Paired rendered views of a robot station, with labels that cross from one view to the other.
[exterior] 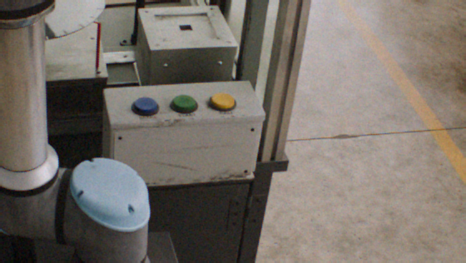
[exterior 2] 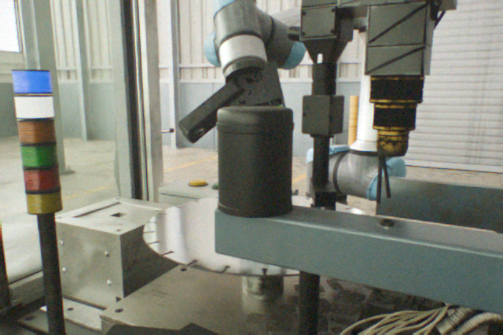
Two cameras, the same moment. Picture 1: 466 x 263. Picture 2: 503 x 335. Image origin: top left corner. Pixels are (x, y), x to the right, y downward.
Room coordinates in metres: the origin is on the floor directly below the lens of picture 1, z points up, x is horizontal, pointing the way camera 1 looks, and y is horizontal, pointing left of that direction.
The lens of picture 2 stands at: (1.78, 0.87, 1.14)
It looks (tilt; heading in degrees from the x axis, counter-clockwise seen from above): 12 degrees down; 228
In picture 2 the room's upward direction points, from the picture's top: straight up
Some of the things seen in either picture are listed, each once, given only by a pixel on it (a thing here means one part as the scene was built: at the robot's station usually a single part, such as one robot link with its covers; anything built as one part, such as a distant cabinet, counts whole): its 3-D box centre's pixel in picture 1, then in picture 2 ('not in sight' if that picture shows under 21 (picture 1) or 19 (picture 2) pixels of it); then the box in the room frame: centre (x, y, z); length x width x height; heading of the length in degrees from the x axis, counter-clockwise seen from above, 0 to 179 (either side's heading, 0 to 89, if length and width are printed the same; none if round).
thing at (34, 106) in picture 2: not in sight; (34, 106); (1.60, 0.26, 1.11); 0.05 x 0.04 x 0.03; 20
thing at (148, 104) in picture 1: (145, 107); not in sight; (1.13, 0.16, 0.90); 0.04 x 0.04 x 0.02
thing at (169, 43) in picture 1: (182, 57); (121, 250); (1.44, 0.13, 0.82); 0.18 x 0.18 x 0.15; 20
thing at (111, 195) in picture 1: (105, 212); (329, 168); (0.83, 0.17, 0.91); 0.13 x 0.12 x 0.14; 91
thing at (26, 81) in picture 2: not in sight; (31, 82); (1.60, 0.26, 1.14); 0.05 x 0.04 x 0.03; 20
